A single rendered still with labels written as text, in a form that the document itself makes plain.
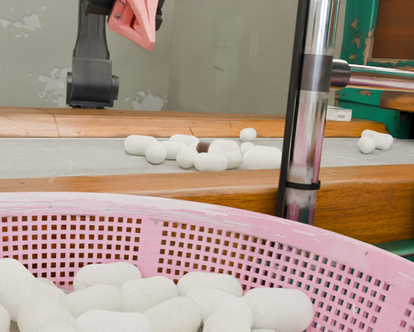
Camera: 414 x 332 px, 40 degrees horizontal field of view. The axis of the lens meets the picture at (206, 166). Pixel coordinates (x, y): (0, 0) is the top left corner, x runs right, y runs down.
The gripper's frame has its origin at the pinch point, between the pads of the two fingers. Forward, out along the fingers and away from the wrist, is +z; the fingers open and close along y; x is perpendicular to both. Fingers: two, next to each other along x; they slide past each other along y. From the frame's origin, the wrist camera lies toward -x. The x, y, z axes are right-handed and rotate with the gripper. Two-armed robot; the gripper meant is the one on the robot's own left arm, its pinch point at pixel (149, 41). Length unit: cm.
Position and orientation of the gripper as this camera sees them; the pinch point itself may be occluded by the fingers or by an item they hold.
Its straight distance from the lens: 67.6
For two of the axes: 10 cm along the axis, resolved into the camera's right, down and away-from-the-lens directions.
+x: -4.0, 6.3, 6.6
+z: 3.6, 7.8, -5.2
